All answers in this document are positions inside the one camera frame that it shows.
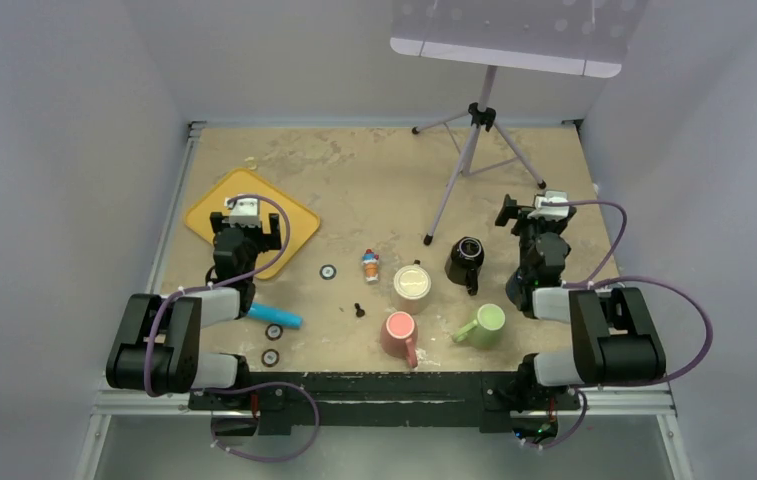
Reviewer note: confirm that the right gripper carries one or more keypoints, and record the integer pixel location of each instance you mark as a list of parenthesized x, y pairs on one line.
[(510, 210)]

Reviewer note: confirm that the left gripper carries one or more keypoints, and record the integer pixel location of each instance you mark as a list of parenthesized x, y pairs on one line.
[(265, 241)]

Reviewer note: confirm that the dark blue mug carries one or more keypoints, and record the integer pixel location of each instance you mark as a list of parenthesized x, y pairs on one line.
[(464, 263)]

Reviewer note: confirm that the cream enamel mug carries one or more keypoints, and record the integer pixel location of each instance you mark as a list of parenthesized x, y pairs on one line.
[(411, 288)]

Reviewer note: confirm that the green mug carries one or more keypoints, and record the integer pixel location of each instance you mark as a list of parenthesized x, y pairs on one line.
[(485, 328)]

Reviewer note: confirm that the pink mug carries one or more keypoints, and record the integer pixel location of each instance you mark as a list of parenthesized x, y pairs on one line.
[(398, 337)]

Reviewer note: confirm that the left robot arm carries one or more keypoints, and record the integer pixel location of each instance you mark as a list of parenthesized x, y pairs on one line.
[(157, 346)]

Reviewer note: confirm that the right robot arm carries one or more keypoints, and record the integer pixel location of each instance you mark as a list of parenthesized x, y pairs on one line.
[(613, 337)]

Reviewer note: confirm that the blue toy microphone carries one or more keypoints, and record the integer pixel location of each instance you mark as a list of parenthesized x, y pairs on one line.
[(275, 316)]

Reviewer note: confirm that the round token near tray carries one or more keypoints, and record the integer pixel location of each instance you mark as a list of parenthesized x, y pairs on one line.
[(328, 272)]

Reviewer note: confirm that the white tripod stand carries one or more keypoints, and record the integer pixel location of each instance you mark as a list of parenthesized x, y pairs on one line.
[(483, 118)]

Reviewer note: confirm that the round token upper front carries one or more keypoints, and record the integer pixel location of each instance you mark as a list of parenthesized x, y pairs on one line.
[(274, 332)]

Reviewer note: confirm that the ice cream cone toy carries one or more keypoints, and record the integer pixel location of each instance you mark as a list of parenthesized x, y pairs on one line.
[(370, 264)]

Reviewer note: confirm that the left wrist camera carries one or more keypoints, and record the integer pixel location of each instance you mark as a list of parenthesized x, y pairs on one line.
[(243, 212)]

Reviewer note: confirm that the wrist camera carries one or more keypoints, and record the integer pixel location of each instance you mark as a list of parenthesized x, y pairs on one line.
[(552, 205), (243, 212)]

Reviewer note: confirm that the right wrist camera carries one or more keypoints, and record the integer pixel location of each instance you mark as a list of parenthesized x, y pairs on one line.
[(552, 205)]

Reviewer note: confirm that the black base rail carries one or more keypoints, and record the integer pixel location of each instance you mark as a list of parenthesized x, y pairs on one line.
[(486, 400)]

